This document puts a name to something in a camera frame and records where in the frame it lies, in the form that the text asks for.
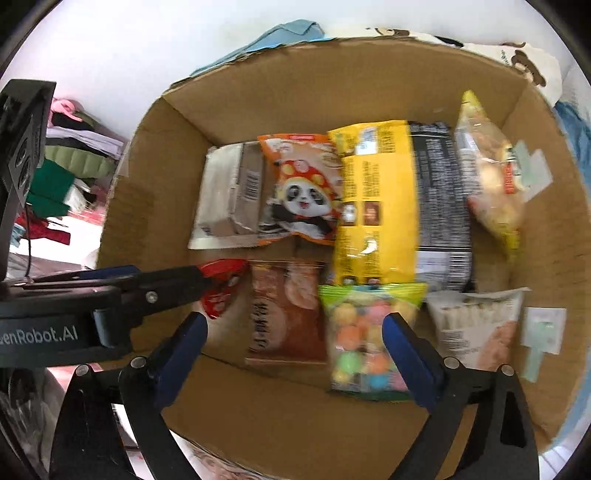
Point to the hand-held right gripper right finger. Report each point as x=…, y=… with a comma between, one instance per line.
x=411, y=360

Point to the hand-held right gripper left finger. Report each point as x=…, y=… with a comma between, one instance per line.
x=182, y=350

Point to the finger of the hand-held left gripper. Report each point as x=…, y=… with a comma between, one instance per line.
x=161, y=288
x=101, y=274

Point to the colourful candy ball packet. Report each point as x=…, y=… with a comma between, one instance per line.
x=355, y=341

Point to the small red snack packet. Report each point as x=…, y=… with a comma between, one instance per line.
x=220, y=300

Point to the white biscuit stick packet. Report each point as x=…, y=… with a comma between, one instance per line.
x=471, y=323

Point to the brown pastry packet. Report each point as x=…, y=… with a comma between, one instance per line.
x=281, y=318

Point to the silver white snack packet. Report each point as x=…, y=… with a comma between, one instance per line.
x=221, y=198

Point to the cardboard box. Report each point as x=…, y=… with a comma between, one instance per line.
x=286, y=415

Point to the black snack packet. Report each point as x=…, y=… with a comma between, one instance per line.
x=443, y=212

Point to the orange panda snack packet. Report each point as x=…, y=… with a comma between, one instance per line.
x=300, y=194

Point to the large yellow snack packet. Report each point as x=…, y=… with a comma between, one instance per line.
x=369, y=184

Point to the clear yellow-edged biscuit packet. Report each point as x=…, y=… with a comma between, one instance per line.
x=489, y=194

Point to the red garment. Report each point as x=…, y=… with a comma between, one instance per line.
x=46, y=230

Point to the dark green garment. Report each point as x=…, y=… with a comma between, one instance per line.
x=51, y=189

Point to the olive puffer jacket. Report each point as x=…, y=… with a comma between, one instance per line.
x=78, y=159

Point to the white quilted floral blanket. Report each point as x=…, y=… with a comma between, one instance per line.
x=217, y=464

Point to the pink plush toy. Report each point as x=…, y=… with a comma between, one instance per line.
x=64, y=107

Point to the teal cloth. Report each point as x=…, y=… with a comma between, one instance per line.
x=277, y=37

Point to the blue bed sheet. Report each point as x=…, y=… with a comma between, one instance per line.
x=572, y=124

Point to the white bear print pillow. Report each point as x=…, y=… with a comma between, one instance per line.
x=531, y=60

